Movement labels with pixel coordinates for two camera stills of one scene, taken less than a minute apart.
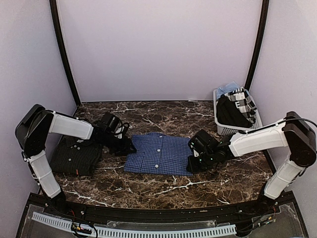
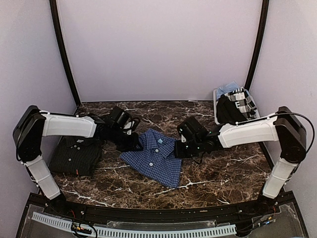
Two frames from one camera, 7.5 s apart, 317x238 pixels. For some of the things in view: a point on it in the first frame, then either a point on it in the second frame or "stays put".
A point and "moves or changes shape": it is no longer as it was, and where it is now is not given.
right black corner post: x=264 y=11 stays put
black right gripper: x=193 y=167 to x=179 y=153
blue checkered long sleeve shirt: x=159 y=153 moves or changes shape
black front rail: x=61 y=206 stays put
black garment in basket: x=228 y=113 stays put
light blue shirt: x=227 y=89 stays put
